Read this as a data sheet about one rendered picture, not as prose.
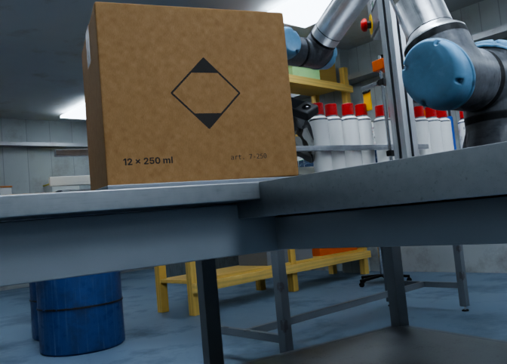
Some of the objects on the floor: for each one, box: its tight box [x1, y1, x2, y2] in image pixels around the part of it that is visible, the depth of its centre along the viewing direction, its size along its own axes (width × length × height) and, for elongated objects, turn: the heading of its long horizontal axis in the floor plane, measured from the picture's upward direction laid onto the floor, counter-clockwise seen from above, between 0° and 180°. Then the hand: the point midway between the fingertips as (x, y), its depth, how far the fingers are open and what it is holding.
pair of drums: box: [29, 271, 125, 357], centre depth 419 cm, size 74×120×90 cm
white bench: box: [221, 245, 470, 353], centre depth 355 cm, size 190×75×80 cm
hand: (311, 157), depth 147 cm, fingers closed, pressing on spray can
